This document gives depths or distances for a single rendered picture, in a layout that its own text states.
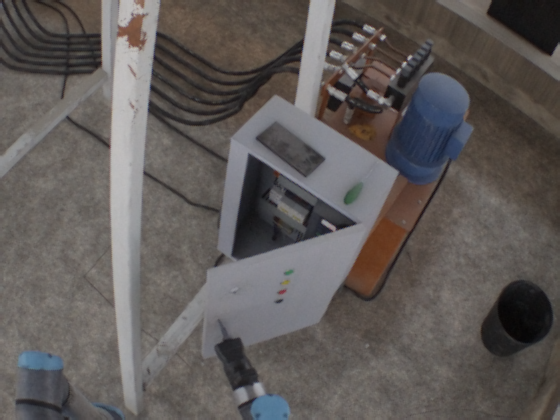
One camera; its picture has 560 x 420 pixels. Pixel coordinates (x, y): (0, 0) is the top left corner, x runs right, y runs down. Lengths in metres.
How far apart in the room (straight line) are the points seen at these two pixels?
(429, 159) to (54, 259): 1.70
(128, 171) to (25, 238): 1.66
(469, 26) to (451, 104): 1.64
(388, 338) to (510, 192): 1.18
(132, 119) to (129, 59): 0.15
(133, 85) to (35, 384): 0.68
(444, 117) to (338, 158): 0.68
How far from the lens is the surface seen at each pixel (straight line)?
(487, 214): 3.43
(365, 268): 2.78
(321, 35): 2.16
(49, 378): 1.42
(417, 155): 2.47
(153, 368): 2.46
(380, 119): 2.72
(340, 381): 2.78
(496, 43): 3.88
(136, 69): 1.26
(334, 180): 1.67
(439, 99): 2.29
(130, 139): 1.38
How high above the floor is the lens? 2.59
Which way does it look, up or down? 57 degrees down
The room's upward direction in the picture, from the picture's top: 15 degrees clockwise
